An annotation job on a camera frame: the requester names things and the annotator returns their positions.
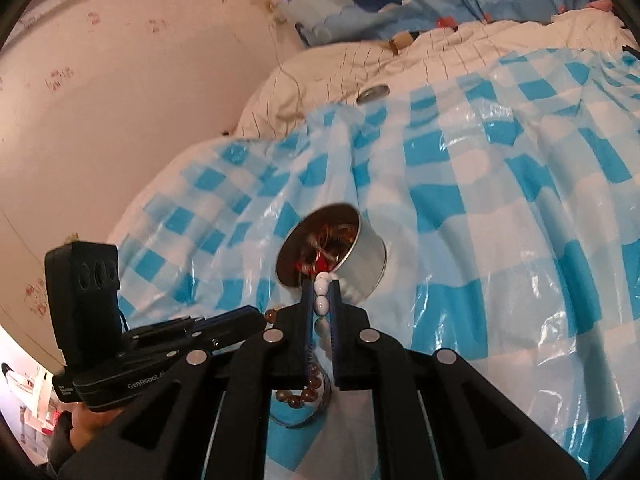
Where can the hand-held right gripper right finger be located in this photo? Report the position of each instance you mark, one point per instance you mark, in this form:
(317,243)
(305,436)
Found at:
(336,330)

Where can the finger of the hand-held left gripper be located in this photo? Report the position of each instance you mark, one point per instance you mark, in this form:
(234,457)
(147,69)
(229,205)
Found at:
(230,337)
(225,317)

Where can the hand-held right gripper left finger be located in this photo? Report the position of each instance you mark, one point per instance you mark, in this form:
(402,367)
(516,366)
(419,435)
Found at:
(306,330)

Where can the round metal tin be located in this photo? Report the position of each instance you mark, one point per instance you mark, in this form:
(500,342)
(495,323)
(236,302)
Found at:
(365,265)

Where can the person's left forearm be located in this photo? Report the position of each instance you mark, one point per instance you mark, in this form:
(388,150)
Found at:
(57,460)

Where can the person's left hand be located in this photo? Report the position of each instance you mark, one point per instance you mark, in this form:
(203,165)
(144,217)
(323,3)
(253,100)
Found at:
(82,427)

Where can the pile of white red boxes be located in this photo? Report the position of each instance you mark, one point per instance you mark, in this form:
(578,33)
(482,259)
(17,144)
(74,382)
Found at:
(30,400)

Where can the blue white checked plastic sheet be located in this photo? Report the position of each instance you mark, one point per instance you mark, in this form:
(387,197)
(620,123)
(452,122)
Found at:
(500,210)

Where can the round metal lid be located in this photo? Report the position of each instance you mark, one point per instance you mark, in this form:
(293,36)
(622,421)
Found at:
(372,94)

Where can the white quilt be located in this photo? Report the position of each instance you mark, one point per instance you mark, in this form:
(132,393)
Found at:
(350,65)

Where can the pink cloth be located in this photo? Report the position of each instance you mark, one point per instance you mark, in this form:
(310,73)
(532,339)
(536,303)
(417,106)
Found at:
(600,4)

